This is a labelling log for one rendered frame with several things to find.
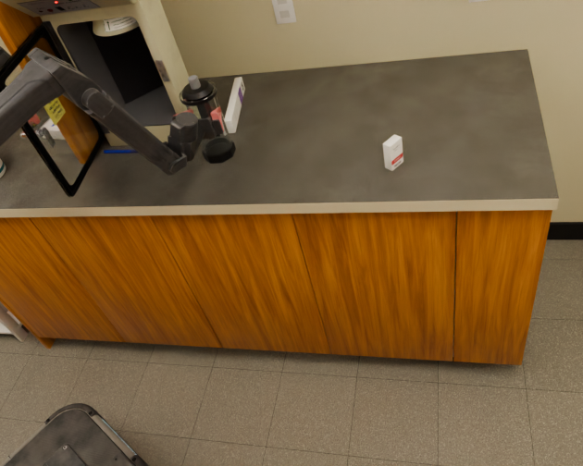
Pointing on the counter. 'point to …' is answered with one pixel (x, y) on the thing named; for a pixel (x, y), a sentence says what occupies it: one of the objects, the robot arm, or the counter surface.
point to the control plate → (56, 6)
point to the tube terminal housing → (144, 10)
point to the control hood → (90, 0)
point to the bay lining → (113, 60)
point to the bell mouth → (114, 26)
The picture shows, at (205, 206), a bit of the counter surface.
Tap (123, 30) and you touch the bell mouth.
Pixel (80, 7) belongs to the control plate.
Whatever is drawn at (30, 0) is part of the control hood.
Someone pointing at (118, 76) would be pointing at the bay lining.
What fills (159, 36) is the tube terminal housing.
